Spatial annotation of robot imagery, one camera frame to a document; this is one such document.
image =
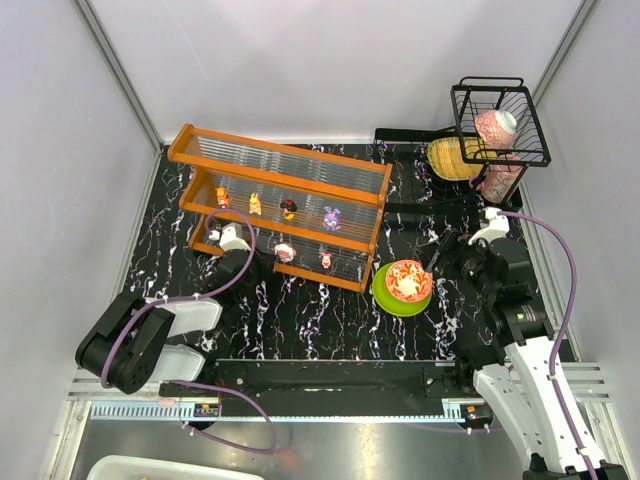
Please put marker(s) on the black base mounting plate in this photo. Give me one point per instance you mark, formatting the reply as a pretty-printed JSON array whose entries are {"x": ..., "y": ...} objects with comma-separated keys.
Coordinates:
[{"x": 430, "y": 379}]

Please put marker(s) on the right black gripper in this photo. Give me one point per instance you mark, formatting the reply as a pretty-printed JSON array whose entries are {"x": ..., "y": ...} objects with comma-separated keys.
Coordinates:
[{"x": 451, "y": 251}]

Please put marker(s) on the purple donkey toy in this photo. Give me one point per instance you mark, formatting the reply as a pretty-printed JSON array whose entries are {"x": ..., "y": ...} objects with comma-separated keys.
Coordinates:
[{"x": 332, "y": 219}]

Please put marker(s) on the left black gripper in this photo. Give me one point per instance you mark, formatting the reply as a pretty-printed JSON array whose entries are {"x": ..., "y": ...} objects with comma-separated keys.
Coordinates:
[{"x": 232, "y": 257}]

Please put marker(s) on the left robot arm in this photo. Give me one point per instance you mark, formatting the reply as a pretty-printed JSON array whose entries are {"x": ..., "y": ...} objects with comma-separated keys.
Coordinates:
[{"x": 125, "y": 345}]

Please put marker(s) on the yellow rabbit toy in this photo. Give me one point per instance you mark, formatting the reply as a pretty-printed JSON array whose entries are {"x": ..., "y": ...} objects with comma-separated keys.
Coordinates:
[{"x": 255, "y": 206}]

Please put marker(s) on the red patterned bowl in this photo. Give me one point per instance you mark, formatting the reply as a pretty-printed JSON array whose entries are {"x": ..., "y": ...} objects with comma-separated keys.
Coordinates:
[{"x": 407, "y": 281}]

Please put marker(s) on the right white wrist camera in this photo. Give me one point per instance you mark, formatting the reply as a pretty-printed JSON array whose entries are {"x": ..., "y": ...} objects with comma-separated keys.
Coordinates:
[{"x": 494, "y": 225}]

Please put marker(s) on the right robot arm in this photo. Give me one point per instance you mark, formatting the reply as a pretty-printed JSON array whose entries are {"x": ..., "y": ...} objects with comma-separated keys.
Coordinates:
[{"x": 519, "y": 374}]

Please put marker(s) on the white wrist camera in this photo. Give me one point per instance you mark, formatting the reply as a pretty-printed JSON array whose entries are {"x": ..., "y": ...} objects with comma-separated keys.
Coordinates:
[
  {"x": 494, "y": 225},
  {"x": 229, "y": 237}
]

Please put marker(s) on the pink piglet toy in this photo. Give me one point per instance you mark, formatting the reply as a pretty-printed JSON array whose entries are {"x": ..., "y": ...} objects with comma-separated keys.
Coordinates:
[{"x": 326, "y": 261}]

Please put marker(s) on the white plastic bin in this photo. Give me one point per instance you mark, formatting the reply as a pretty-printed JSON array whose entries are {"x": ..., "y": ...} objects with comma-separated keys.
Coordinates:
[{"x": 115, "y": 467}]

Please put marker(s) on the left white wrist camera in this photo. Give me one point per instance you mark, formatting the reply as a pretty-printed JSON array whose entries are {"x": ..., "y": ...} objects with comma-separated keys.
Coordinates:
[{"x": 229, "y": 237}]

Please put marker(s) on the yellow bear toy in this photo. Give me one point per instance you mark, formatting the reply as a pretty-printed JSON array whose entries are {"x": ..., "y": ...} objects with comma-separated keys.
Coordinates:
[{"x": 222, "y": 197}]

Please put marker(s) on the pink patterned cup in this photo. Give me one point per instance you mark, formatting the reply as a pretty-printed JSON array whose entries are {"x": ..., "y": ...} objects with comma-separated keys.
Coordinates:
[{"x": 499, "y": 179}]

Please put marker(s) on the black wire dish rack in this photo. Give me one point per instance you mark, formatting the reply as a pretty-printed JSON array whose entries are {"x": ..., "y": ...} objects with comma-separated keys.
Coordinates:
[{"x": 420, "y": 191}]

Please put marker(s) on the orange wooden glass shelf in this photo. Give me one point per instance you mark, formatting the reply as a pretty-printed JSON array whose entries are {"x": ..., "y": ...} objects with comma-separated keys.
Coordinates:
[{"x": 312, "y": 179}]

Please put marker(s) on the pink patterned bowl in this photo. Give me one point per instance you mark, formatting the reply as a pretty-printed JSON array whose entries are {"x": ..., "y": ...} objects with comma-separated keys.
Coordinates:
[{"x": 497, "y": 128}]

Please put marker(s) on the black hair princess toy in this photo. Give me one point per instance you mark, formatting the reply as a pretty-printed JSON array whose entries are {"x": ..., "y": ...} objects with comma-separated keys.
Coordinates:
[{"x": 289, "y": 208}]

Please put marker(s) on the yellow woven plate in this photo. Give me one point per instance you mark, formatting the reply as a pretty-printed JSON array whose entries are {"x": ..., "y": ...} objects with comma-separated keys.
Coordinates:
[{"x": 454, "y": 163}]

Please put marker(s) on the green plastic plate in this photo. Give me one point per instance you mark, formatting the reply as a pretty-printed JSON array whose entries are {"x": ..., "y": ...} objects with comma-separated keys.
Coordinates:
[{"x": 391, "y": 305}]

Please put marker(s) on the pink hat girl toy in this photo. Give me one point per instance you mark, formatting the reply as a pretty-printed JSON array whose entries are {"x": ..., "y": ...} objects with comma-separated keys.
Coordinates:
[{"x": 285, "y": 252}]

